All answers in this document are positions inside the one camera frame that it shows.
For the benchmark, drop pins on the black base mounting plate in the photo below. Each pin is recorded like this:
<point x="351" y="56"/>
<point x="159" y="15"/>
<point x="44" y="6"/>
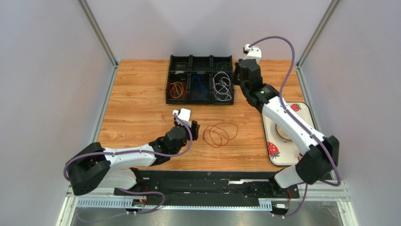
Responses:
<point x="209" y="188"/>

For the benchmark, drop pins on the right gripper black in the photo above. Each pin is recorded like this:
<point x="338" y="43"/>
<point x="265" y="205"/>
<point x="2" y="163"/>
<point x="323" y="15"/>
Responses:
<point x="239" y="69"/>

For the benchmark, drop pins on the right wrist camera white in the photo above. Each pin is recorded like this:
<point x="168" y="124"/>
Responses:
<point x="252" y="52"/>

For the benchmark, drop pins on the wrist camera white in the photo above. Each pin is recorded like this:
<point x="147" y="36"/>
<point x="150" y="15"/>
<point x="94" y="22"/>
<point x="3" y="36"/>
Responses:
<point x="182" y="117"/>
<point x="252" y="52"/>

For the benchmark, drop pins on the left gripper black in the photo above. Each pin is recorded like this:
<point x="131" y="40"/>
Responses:
<point x="195" y="131"/>

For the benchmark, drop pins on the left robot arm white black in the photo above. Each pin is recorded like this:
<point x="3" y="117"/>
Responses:
<point x="96" y="167"/>

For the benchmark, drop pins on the beige ceramic bowl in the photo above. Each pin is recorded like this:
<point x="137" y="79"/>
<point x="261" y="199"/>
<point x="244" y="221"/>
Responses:
<point x="282" y="134"/>

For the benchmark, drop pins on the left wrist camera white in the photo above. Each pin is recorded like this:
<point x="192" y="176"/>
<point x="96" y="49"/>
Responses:
<point x="182" y="117"/>

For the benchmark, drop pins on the aluminium frame rail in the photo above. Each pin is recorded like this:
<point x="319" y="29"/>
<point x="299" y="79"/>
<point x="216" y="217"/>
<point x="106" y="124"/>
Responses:
<point x="319" y="204"/>

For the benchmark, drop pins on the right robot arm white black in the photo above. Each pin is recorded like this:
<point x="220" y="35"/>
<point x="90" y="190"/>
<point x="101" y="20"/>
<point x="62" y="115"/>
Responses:
<point x="320" y="152"/>

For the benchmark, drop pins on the black six-compartment tray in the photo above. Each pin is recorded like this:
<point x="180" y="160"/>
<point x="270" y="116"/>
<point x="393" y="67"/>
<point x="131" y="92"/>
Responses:
<point x="200" y="80"/>

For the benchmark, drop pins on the strawberry pattern white tray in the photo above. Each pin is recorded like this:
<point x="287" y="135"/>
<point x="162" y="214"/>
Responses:
<point x="281" y="150"/>

